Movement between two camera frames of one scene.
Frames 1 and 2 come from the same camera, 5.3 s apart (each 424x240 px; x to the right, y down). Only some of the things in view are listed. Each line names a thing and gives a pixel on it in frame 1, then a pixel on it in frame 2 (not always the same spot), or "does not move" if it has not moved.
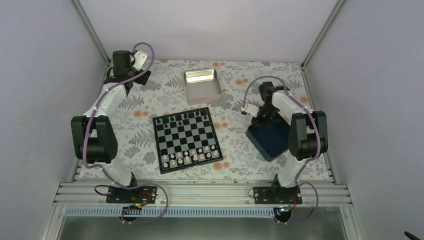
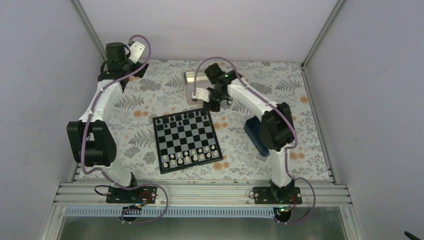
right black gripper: [260, 124] -> [216, 108]
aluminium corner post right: [336, 7] does not move
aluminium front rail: [314, 195] does not move
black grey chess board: [186, 139] does not move
